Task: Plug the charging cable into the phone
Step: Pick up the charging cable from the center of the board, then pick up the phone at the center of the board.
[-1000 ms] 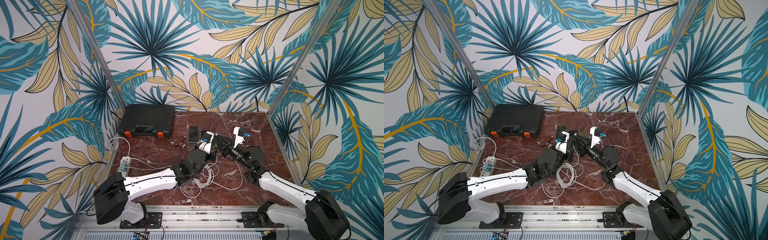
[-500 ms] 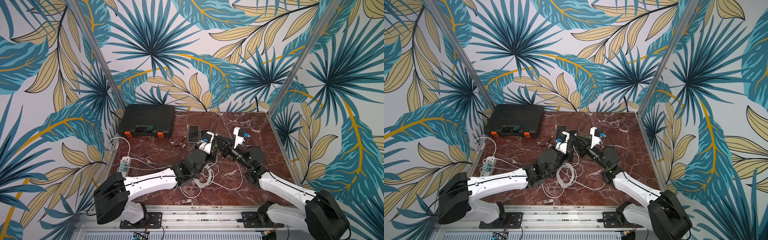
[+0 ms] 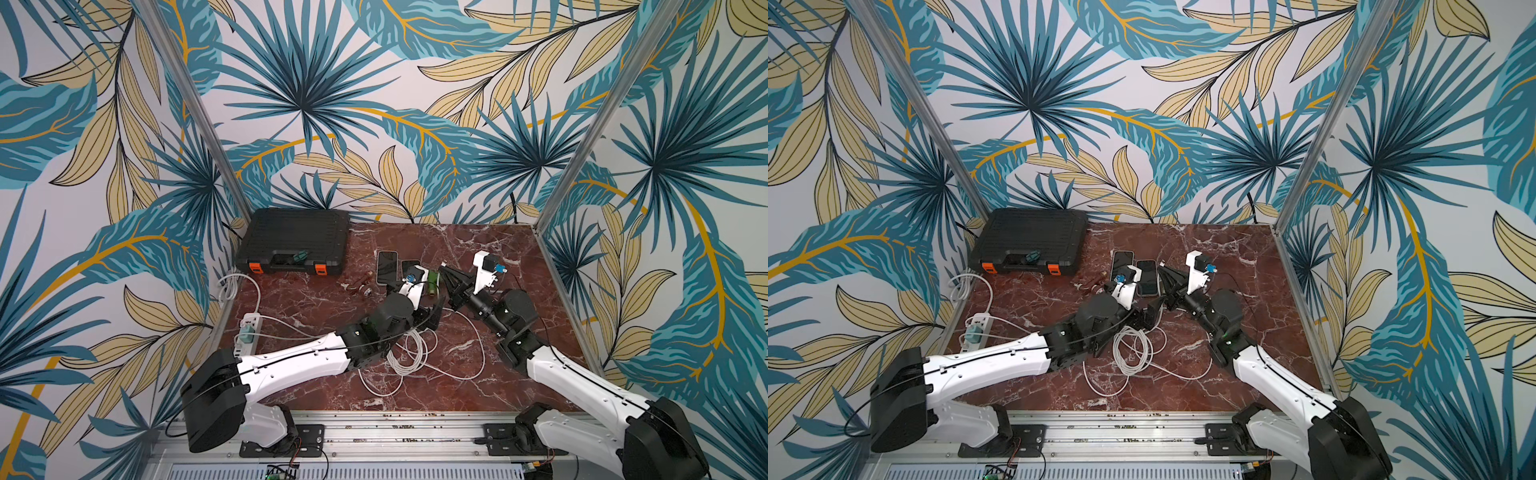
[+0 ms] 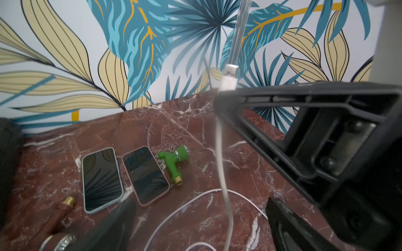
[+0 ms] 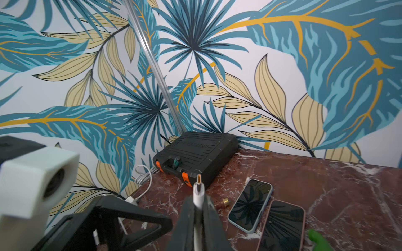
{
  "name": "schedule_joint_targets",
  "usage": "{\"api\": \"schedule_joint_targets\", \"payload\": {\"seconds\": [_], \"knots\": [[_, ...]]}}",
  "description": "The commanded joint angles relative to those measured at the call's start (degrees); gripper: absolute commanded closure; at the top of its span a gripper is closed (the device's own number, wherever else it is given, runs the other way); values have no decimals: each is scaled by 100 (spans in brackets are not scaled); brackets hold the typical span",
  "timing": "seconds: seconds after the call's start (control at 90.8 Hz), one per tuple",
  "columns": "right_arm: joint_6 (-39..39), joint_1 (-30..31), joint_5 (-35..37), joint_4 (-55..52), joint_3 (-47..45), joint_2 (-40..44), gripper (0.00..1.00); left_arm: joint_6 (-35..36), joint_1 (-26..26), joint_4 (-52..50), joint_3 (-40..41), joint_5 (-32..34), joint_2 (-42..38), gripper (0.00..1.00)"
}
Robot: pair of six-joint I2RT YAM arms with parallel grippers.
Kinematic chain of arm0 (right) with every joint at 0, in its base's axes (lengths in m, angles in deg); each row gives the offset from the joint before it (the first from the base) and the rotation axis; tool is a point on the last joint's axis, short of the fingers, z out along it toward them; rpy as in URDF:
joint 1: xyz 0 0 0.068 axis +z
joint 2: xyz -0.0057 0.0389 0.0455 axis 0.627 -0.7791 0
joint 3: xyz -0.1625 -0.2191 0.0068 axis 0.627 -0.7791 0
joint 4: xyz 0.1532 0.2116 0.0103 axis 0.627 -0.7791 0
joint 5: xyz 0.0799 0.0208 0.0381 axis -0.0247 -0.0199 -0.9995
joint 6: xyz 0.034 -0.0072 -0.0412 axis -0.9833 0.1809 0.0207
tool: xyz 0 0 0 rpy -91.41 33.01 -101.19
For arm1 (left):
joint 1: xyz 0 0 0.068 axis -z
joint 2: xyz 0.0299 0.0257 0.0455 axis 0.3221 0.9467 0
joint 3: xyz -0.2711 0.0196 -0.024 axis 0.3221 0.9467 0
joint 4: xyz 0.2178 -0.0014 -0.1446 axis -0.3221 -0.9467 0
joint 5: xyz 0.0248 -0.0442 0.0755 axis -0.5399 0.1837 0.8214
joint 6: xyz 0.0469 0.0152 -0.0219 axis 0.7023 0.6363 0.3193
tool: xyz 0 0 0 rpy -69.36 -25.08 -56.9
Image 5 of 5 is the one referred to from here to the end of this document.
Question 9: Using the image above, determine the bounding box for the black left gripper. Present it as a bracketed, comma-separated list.
[33, 196, 173, 251]

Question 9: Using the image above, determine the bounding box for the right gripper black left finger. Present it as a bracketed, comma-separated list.
[166, 196, 195, 251]

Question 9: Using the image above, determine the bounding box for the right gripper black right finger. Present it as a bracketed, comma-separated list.
[202, 195, 233, 251]

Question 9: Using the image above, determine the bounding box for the white charging cable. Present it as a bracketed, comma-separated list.
[117, 164, 205, 251]

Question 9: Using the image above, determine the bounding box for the blue-cased smartphone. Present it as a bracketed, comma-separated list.
[228, 179, 273, 234]

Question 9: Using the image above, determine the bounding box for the white power strip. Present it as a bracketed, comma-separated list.
[125, 196, 138, 206]

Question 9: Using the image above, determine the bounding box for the pink-cased smartphone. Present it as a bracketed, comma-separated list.
[257, 199, 306, 251]

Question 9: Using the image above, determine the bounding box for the green black screwdriver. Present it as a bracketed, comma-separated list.
[172, 156, 181, 169]

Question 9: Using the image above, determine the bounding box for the black plastic tool case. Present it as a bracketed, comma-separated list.
[152, 132, 239, 189]

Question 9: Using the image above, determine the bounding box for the green plastic fitting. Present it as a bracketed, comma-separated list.
[308, 229, 333, 251]

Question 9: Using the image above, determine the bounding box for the maroon hose nozzle fitting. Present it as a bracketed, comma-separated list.
[215, 198, 230, 209]

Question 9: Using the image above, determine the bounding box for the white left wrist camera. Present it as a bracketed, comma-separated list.
[1, 147, 80, 251]

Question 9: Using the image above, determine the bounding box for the aluminium frame post left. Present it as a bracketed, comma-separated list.
[122, 1, 186, 135]

